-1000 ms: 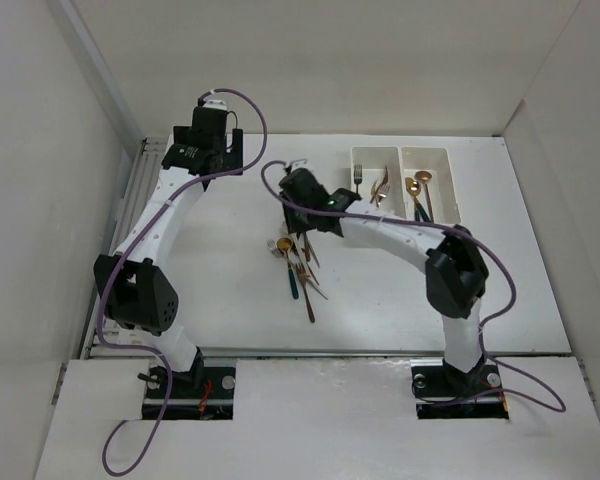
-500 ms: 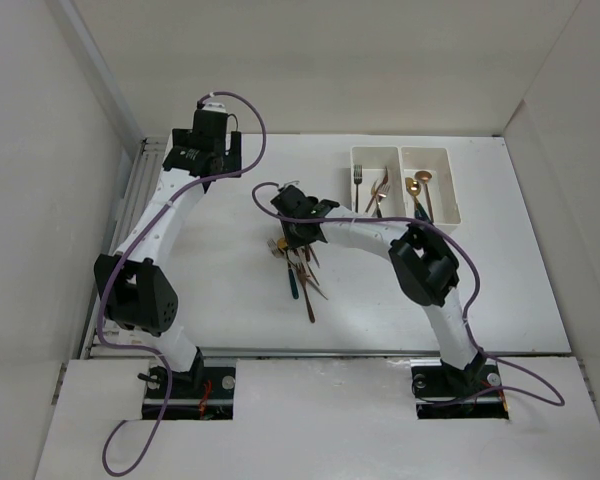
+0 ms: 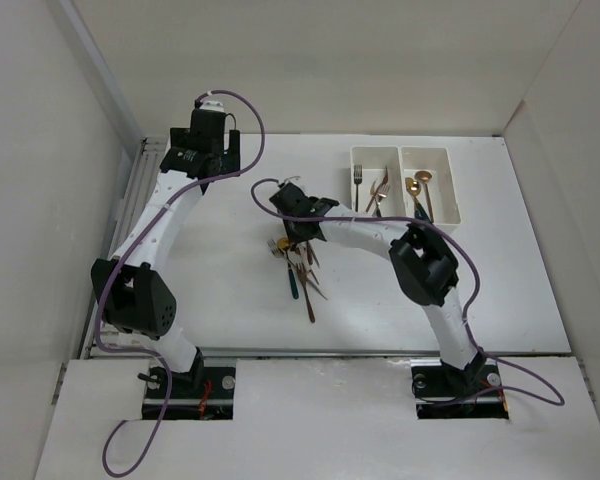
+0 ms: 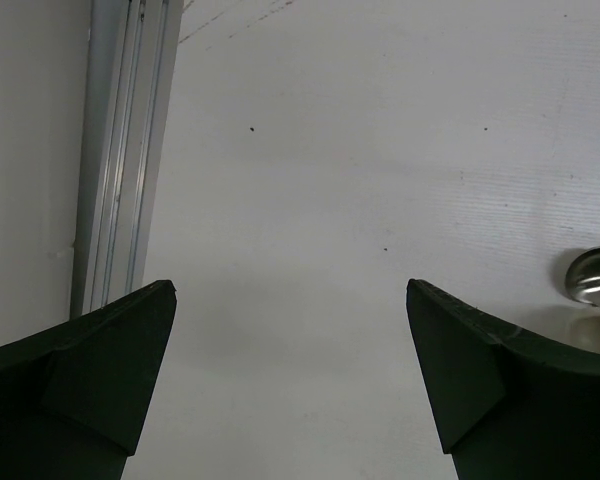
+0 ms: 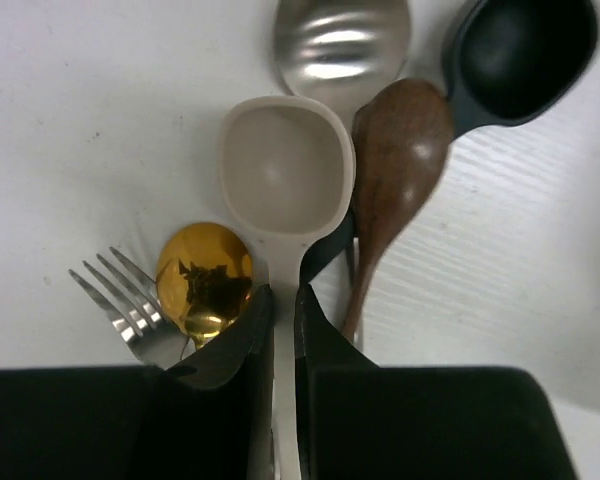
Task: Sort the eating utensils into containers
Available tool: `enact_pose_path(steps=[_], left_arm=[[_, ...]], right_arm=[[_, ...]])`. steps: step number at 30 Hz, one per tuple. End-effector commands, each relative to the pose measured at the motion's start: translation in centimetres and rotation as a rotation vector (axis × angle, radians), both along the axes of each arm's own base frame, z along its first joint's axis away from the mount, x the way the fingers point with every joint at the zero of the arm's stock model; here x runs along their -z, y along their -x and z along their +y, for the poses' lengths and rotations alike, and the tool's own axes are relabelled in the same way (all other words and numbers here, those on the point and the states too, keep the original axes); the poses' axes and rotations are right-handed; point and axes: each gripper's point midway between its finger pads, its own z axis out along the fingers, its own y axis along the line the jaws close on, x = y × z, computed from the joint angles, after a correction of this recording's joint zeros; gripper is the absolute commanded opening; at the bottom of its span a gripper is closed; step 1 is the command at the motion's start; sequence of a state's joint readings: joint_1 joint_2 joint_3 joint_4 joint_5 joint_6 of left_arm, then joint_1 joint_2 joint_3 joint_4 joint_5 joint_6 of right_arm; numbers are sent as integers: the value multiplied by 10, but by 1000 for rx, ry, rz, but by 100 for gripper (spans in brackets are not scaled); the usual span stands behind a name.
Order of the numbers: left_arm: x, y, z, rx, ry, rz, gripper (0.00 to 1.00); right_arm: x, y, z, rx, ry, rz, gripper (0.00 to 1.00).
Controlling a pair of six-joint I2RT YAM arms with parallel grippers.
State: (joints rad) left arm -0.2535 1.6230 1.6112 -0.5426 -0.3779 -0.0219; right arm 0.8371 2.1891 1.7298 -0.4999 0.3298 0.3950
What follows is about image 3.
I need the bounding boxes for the gold spoon dark handle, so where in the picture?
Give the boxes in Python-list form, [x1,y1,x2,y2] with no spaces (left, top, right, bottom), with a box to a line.
[276,238,299,300]

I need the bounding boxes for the brown wooden spoon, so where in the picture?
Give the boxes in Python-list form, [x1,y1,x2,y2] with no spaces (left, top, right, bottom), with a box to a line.
[304,241,320,268]

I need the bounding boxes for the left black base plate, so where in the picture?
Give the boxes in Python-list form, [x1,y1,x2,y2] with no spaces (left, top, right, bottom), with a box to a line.
[137,366,236,421]

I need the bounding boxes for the rose gold fork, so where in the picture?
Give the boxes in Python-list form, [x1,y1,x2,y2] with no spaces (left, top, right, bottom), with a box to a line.
[365,169,389,213]

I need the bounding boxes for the white container bin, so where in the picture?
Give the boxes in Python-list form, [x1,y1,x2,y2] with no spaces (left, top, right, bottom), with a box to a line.
[350,146,406,216]
[400,146,461,234]

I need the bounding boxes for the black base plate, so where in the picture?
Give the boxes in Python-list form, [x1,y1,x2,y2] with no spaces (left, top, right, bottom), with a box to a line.
[137,366,236,421]
[411,364,509,420]

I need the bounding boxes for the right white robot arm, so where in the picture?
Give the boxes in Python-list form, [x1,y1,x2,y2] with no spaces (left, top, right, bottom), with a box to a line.
[270,181,485,397]

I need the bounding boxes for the left white container bin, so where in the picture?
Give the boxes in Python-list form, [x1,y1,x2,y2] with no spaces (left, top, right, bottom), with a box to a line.
[350,146,406,216]

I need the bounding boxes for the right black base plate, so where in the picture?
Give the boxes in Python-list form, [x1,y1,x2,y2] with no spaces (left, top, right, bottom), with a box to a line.
[411,364,509,420]

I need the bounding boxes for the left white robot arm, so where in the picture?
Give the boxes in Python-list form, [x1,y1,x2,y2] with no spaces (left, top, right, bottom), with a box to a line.
[91,100,240,397]

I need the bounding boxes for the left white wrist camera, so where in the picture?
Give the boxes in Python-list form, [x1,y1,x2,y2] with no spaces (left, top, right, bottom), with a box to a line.
[194,99,226,114]

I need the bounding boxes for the copper spoon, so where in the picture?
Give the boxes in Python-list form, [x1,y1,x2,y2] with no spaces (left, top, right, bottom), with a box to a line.
[415,170,434,221]

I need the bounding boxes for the long copper handle utensil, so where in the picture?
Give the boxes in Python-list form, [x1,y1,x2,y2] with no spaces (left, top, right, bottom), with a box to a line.
[295,263,316,323]

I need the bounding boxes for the right white container bin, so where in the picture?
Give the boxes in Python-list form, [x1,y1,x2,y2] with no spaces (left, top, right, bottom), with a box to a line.
[400,146,461,234]

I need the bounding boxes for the black fork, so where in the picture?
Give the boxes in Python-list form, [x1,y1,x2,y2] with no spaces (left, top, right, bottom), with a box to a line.
[353,164,363,212]

